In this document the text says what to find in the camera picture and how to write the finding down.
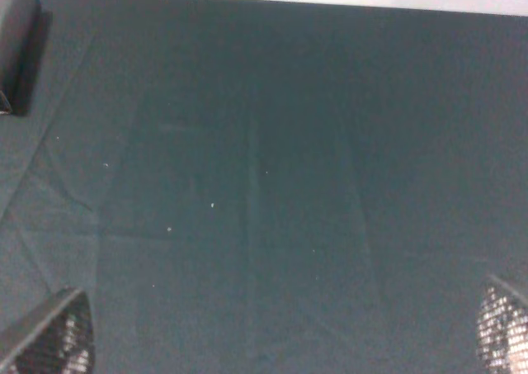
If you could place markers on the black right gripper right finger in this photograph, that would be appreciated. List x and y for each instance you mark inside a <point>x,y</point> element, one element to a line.
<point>501,326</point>

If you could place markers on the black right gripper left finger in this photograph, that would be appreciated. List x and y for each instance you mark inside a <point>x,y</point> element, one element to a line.
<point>56,336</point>

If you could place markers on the black tablecloth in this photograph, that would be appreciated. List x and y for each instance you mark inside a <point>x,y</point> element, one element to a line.
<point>267,187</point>

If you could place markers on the black glasses case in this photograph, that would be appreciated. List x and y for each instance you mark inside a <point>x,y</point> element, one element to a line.
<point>25,28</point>

